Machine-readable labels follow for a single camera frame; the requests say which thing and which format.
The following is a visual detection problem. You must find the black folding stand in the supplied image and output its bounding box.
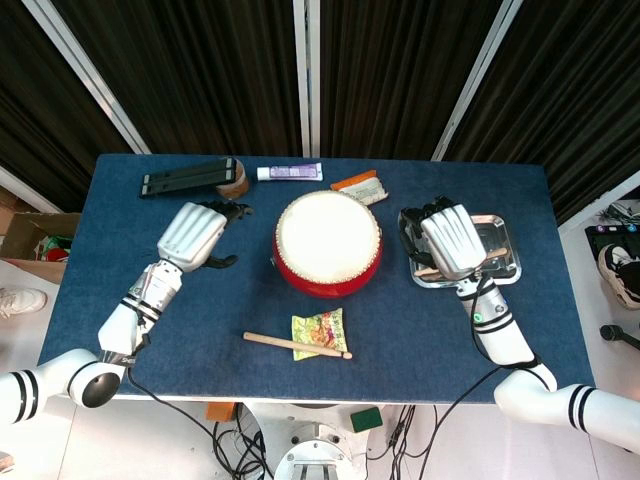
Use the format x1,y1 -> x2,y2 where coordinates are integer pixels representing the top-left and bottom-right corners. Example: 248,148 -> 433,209
140,156 -> 237,199

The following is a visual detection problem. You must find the orange block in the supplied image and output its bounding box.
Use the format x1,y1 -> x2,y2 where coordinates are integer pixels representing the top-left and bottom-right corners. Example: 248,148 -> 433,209
205,401 -> 236,424

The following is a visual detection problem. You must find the red drum white skin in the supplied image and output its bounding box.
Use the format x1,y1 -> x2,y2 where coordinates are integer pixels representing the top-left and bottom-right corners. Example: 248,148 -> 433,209
272,190 -> 385,300

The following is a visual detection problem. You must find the green block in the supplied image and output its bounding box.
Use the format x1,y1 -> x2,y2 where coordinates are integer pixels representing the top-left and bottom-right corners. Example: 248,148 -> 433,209
349,406 -> 384,434

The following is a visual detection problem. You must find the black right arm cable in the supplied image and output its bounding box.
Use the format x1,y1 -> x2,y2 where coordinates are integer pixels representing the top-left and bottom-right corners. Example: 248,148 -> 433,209
387,367 -> 501,480

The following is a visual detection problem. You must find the shiny metal tray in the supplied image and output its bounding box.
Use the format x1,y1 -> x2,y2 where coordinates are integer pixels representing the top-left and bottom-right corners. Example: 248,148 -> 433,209
409,213 -> 524,289

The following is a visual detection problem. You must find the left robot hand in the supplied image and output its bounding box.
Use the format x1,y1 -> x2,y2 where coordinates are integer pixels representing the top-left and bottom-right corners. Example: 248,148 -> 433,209
156,198 -> 255,275

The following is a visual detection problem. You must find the black device with lights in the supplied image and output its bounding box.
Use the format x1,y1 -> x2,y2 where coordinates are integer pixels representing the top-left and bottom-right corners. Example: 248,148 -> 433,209
584,223 -> 640,259

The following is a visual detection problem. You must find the black white sneaker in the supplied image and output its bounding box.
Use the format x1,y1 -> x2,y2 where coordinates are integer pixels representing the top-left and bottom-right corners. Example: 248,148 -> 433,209
597,243 -> 640,311

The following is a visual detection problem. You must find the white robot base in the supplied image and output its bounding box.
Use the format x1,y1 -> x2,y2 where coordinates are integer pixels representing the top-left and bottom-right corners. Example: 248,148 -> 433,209
244,401 -> 386,480

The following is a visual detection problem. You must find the white purple toothpaste tube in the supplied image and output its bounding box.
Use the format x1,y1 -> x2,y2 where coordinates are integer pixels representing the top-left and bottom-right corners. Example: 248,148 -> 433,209
256,163 -> 324,182

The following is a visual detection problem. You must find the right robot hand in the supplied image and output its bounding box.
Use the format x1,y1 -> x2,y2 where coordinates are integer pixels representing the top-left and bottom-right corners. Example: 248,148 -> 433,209
398,195 -> 489,282

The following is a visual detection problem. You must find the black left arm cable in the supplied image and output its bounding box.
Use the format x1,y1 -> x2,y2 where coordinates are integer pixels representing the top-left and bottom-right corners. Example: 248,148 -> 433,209
127,369 -> 275,480

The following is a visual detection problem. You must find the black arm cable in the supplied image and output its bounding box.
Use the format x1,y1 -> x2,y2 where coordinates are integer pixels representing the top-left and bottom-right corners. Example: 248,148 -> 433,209
127,369 -> 275,480
387,367 -> 501,480

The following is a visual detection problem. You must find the wooden drumstick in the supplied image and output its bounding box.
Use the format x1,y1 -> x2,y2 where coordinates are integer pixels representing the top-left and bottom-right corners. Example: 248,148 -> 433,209
243,331 -> 354,361
413,247 -> 509,279

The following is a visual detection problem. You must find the cardboard box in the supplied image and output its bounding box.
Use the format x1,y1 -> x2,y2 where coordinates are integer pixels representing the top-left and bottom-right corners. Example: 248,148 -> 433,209
0,212 -> 82,286

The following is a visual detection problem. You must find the white frame post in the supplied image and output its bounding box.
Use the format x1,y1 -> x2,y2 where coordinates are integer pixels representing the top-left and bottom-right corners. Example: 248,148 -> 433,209
430,0 -> 524,162
293,0 -> 322,158
22,0 -> 152,155

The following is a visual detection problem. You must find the blue table cloth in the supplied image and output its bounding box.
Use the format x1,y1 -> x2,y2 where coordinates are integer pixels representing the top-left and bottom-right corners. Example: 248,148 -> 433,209
37,153 -> 596,401

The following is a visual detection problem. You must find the black microphone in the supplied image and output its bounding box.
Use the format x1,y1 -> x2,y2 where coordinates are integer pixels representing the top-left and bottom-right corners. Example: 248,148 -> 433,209
599,323 -> 640,352

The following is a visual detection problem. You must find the orange white packet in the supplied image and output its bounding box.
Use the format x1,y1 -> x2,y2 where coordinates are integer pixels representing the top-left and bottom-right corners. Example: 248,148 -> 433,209
330,169 -> 390,206

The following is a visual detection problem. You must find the yellow green snack packet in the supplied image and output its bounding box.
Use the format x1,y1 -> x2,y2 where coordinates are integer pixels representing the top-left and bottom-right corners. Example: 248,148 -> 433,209
291,307 -> 350,361

